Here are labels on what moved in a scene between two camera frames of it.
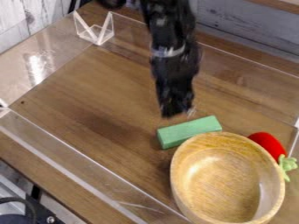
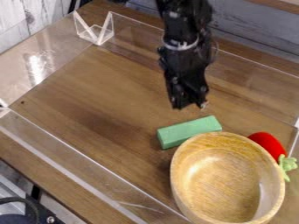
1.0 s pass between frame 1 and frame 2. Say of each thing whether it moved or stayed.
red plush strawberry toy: stayed
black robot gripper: moved
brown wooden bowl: stayed
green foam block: stayed
